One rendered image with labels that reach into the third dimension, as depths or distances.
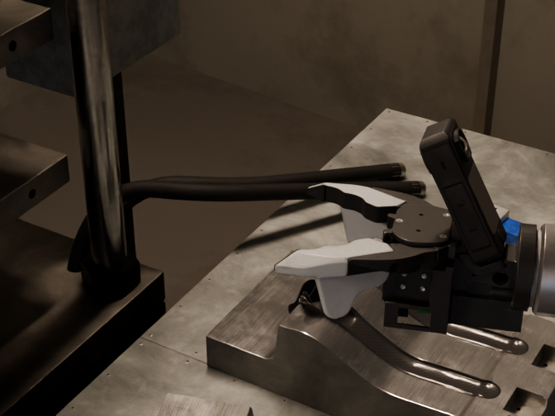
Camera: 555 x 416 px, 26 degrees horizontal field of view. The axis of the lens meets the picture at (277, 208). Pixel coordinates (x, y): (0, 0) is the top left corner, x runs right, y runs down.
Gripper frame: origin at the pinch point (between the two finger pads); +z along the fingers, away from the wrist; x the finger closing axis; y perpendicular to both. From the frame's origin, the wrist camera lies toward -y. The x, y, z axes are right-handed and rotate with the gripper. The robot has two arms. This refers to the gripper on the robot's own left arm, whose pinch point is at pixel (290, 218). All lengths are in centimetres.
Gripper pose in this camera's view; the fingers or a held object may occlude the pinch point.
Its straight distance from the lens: 99.7
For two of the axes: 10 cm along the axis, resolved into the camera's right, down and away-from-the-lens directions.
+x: 1.9, -4.2, 8.9
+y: -0.2, 9.0, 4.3
